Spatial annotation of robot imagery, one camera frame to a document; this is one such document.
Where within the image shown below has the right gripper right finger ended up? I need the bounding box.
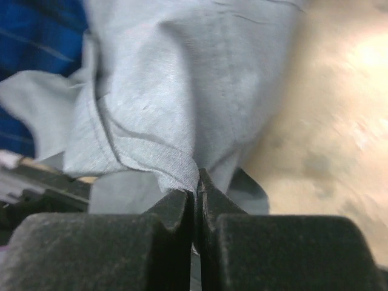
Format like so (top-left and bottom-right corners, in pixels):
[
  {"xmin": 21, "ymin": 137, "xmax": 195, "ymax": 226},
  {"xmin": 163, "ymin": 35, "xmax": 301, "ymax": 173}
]
[{"xmin": 195, "ymin": 169, "xmax": 387, "ymax": 290}]

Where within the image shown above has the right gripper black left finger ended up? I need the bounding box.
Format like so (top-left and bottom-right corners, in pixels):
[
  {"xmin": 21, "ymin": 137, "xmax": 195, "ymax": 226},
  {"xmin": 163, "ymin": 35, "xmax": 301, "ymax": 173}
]
[{"xmin": 1, "ymin": 191, "xmax": 193, "ymax": 290}]

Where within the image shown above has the grey shirt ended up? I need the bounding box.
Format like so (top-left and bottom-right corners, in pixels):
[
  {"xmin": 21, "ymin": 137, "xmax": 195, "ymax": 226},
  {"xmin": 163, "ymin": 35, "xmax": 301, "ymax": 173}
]
[{"xmin": 0, "ymin": 0, "xmax": 307, "ymax": 215}]

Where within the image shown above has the blue plaid shirt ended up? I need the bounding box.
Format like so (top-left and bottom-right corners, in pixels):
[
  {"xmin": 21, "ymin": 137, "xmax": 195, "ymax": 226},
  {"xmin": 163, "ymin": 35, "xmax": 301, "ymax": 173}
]
[{"xmin": 1, "ymin": 1, "xmax": 87, "ymax": 159}]

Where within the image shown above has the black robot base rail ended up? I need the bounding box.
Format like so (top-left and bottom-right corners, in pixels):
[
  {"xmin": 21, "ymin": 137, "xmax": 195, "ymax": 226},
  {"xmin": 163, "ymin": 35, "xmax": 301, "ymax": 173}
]
[{"xmin": 1, "ymin": 165, "xmax": 91, "ymax": 248}]

